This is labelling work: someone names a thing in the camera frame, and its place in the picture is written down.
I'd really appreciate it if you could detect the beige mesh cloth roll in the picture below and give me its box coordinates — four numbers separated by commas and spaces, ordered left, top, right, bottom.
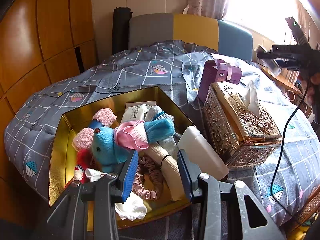
144, 143, 184, 201

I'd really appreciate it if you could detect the mauve satin scrunchie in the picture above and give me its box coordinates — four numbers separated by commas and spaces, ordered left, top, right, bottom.
132, 155, 164, 201

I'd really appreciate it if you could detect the black rolled mat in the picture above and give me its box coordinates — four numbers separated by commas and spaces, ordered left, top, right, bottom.
112, 7, 132, 55

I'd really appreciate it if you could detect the wooden desk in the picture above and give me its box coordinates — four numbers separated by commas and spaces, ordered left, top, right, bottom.
252, 44, 313, 116

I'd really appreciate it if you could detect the wooden wardrobe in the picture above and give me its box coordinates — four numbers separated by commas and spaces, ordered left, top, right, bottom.
0, 0, 99, 205

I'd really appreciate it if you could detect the white plastic case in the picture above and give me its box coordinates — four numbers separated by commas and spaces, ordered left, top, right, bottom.
177, 126, 229, 180

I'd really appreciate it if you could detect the purple cardboard box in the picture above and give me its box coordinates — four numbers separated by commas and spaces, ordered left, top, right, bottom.
197, 59, 242, 103

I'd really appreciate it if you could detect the blue pink plush toy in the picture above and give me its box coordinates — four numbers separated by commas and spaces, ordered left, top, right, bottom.
91, 118, 175, 173

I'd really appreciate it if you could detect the multicolour headboard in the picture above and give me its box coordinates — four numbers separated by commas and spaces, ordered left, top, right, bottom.
129, 13, 253, 61

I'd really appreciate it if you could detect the grey checked bed quilt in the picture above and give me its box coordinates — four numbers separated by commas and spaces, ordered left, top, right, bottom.
3, 39, 320, 240

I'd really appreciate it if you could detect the red fuzzy sock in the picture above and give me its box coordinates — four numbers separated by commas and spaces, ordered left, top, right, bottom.
73, 149, 92, 184

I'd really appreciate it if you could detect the black cable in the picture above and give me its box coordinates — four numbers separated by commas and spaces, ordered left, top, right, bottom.
269, 80, 312, 227

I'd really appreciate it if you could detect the gold storage box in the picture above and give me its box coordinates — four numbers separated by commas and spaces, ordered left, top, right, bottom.
48, 86, 201, 230

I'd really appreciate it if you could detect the ornate gold tissue box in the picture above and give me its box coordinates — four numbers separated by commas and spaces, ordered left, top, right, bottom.
204, 82, 282, 170

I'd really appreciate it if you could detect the white waffle cloth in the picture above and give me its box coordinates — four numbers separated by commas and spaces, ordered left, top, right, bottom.
85, 168, 147, 221

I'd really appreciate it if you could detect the beige wet wipes pack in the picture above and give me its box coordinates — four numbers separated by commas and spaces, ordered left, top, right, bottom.
120, 101, 156, 124

